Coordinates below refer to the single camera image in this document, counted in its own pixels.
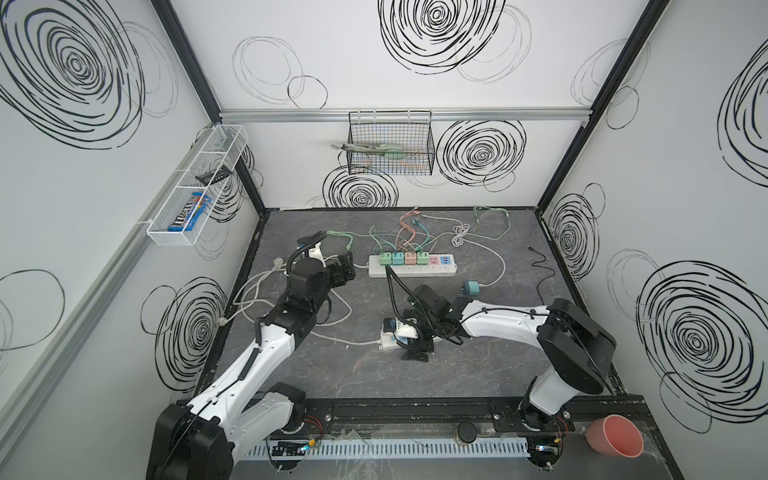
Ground small blue white power strip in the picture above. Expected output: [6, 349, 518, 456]
[380, 318, 408, 350]

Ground large multicolour power strip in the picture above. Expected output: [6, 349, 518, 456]
[367, 252, 458, 278]

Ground pink charger plug with cable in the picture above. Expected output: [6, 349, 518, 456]
[395, 207, 419, 265]

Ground green charger plug with cable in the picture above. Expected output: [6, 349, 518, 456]
[327, 230, 395, 265]

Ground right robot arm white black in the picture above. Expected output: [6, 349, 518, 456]
[390, 285, 617, 431]

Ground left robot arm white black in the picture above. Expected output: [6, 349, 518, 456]
[146, 248, 356, 479]

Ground black round knob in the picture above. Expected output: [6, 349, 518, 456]
[454, 422, 478, 445]

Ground blue candy packet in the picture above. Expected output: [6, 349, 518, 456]
[167, 192, 210, 232]

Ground black remote control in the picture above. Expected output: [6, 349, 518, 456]
[195, 165, 232, 186]

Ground green kitchen tongs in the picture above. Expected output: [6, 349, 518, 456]
[331, 143, 409, 160]

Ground pink plastic cup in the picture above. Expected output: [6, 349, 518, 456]
[585, 414, 645, 459]

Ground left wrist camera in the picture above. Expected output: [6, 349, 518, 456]
[297, 236, 326, 265]

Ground white power cord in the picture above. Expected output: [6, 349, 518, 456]
[215, 257, 382, 347]

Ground black front rail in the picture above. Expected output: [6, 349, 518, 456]
[269, 395, 651, 435]

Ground white wire shelf basket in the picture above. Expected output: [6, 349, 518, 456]
[146, 124, 248, 247]

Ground white slotted cable duct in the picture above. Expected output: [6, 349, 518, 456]
[244, 437, 530, 461]

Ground black wire basket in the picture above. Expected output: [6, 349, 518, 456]
[342, 109, 436, 176]

